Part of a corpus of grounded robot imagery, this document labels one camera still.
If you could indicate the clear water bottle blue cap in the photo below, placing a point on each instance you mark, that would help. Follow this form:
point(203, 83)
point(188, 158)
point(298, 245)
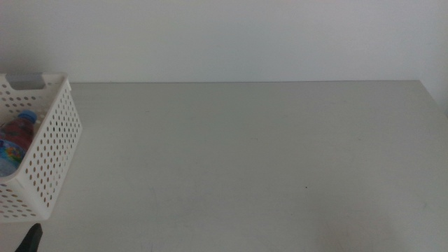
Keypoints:
point(10, 154)

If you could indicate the red soda can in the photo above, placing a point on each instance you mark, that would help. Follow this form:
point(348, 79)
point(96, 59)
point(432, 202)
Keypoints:
point(19, 134)

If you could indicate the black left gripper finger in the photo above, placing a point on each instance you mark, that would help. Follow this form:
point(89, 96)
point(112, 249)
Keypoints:
point(31, 241)

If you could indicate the white perforated plastic basket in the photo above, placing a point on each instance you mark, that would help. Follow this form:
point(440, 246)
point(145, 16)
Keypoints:
point(52, 147)

